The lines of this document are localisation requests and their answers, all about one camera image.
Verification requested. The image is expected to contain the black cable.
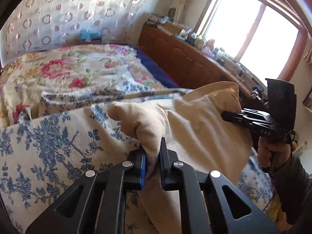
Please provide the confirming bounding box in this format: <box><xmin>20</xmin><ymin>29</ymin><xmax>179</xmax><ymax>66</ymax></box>
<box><xmin>264</xmin><ymin>130</ymin><xmax>297</xmax><ymax>176</ymax></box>

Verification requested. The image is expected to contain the teal box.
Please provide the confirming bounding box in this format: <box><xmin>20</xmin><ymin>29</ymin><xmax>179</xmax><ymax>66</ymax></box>
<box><xmin>80</xmin><ymin>29</ymin><xmax>103</xmax><ymax>45</ymax></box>

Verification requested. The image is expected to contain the person's right forearm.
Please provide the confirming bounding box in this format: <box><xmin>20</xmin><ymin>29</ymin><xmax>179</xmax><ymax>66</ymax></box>
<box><xmin>268</xmin><ymin>149</ymin><xmax>310</xmax><ymax>227</ymax></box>

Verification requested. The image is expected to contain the beige printed t-shirt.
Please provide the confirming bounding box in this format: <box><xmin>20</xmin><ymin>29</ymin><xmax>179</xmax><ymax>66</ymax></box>
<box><xmin>107</xmin><ymin>82</ymin><xmax>254</xmax><ymax>234</ymax></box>

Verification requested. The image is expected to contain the cardboard box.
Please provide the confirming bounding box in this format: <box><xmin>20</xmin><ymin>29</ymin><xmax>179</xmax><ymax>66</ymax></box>
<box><xmin>164</xmin><ymin>22</ymin><xmax>183</xmax><ymax>35</ymax></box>

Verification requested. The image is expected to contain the wooden window cabinet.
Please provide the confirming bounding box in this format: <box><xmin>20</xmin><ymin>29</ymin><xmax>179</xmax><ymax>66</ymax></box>
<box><xmin>138</xmin><ymin>24</ymin><xmax>269</xmax><ymax>98</ymax></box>

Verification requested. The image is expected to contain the pink bottle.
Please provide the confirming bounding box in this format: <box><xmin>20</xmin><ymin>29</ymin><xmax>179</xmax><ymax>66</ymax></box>
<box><xmin>203</xmin><ymin>39</ymin><xmax>217</xmax><ymax>55</ymax></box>

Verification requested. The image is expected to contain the person's right hand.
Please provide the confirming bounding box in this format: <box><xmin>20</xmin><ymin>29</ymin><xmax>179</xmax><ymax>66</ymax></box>
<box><xmin>257</xmin><ymin>136</ymin><xmax>293</xmax><ymax>174</ymax></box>

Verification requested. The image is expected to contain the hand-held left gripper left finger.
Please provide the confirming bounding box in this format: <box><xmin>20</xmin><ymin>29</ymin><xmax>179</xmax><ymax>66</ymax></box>
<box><xmin>26</xmin><ymin>149</ymin><xmax>147</xmax><ymax>234</ymax></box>

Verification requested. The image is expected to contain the wood-framed window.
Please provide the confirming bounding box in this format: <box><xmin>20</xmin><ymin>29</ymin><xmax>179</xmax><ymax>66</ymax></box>
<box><xmin>195</xmin><ymin>0</ymin><xmax>310</xmax><ymax>81</ymax></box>

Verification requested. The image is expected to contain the golden floral cloth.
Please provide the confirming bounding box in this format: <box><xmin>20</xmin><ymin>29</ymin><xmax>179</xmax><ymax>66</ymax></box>
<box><xmin>268</xmin><ymin>195</ymin><xmax>287</xmax><ymax>217</ymax></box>

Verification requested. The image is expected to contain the blue floral blanket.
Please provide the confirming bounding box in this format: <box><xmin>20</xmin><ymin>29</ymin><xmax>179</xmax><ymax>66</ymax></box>
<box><xmin>0</xmin><ymin>84</ymin><xmax>273</xmax><ymax>234</ymax></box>

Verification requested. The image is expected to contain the circle-patterned sheer curtain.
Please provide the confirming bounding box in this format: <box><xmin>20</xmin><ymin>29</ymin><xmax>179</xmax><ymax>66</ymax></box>
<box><xmin>0</xmin><ymin>0</ymin><xmax>156</xmax><ymax>61</ymax></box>

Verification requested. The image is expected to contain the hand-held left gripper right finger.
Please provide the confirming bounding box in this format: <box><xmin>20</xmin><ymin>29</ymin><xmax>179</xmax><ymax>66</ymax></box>
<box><xmin>160</xmin><ymin>137</ymin><xmax>281</xmax><ymax>234</ymax></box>

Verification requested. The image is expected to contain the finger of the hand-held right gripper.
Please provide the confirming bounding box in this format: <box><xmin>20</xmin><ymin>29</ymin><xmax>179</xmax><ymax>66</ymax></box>
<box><xmin>240</xmin><ymin>109</ymin><xmax>272</xmax><ymax>123</ymax></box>
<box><xmin>221</xmin><ymin>111</ymin><xmax>257</xmax><ymax>129</ymax></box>

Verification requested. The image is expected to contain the pink floral quilt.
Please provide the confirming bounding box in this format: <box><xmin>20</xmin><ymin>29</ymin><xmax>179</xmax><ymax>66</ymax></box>
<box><xmin>0</xmin><ymin>43</ymin><xmax>166</xmax><ymax>127</ymax></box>

